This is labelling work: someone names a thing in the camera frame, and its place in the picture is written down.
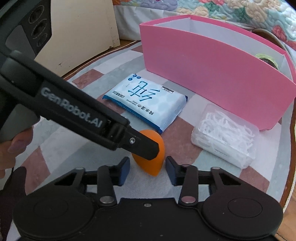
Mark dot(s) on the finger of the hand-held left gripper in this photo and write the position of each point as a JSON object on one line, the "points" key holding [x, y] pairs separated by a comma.
{"points": [[143, 146]]}

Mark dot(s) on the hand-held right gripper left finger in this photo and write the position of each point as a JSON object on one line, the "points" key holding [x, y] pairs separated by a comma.
{"points": [[124, 172]]}

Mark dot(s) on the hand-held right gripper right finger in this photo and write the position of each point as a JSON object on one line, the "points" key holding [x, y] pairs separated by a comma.
{"points": [[171, 172]]}

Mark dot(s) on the orange makeup sponge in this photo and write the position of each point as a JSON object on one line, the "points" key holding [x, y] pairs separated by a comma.
{"points": [[150, 166]]}

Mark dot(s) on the clear floss pick box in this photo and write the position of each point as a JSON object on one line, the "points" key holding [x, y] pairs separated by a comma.
{"points": [[226, 136]]}

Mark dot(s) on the pink cardboard box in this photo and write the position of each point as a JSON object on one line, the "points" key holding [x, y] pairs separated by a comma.
{"points": [[208, 69]]}

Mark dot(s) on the person's left hand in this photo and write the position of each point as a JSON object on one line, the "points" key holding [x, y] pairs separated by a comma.
{"points": [[7, 157]]}

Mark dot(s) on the blue wet wipes pack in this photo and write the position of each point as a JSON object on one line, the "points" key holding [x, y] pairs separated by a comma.
{"points": [[148, 102]]}

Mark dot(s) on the checkered rug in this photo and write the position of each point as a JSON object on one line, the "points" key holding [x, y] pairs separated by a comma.
{"points": [[69, 162]]}

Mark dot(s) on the beige cabinet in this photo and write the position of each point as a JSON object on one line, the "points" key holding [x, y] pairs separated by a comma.
{"points": [[81, 34]]}

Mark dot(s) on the dark cloth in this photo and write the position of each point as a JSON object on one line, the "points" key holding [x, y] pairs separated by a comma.
{"points": [[11, 197]]}

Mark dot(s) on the green yarn ball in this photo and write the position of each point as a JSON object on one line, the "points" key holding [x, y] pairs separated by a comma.
{"points": [[263, 56]]}

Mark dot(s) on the floral quilt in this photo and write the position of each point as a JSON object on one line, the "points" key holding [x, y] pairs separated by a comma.
{"points": [[231, 9]]}

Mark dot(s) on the round grey-rimmed container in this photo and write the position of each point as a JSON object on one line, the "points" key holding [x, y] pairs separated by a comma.
{"points": [[266, 32]]}

